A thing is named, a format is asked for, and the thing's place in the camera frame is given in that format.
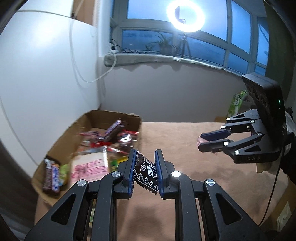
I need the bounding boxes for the pink white small packet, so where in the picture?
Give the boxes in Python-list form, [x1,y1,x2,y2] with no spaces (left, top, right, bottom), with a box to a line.
[197,136,208,147]

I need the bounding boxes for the black white patterned snack packet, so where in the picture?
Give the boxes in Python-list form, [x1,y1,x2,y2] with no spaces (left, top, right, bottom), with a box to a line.
[133,150,159,195]

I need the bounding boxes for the pink bread bag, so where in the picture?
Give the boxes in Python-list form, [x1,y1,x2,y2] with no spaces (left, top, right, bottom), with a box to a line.
[70,152,109,186]

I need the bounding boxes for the green white tissue pack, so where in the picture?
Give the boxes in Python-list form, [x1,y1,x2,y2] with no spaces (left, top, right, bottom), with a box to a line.
[227,90,247,118]

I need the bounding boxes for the green white snack pouch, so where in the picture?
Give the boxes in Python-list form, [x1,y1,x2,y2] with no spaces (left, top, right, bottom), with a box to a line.
[59,164,70,186]

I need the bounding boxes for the dark chocolate bar in box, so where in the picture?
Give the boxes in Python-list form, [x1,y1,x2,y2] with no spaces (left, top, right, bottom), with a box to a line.
[43,159,52,193]

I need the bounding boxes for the red blue candy bar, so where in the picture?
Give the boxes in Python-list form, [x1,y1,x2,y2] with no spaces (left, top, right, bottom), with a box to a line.
[51,163,60,194]

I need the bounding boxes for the brown cardboard box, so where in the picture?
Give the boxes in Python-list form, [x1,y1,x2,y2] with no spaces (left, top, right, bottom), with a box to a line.
[32,110,142,206]

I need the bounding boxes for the red dates clear bag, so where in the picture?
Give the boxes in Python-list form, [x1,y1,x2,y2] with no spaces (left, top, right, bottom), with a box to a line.
[107,140,137,156]

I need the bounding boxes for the brown Snickers bar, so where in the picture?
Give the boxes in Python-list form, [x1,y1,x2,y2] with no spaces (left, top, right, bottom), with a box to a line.
[102,120,126,142]

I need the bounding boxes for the potted spider plant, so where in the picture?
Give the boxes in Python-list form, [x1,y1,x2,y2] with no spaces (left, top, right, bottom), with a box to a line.
[145,32,176,56]

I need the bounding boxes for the grey windowsill cover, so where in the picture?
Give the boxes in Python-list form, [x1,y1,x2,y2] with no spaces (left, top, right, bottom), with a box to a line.
[104,53,242,77]

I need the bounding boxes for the white power strip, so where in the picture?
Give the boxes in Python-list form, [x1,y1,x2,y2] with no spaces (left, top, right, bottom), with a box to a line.
[111,46,118,53]

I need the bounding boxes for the white cabinet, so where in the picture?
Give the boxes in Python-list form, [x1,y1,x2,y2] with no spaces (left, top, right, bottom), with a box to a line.
[1,1,99,176]

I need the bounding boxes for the ring light on tripod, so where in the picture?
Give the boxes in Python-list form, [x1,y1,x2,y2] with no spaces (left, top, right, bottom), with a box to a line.
[166,1,205,59]

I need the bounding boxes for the white hanging cable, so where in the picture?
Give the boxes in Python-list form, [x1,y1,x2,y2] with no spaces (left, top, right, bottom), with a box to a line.
[69,18,117,83]

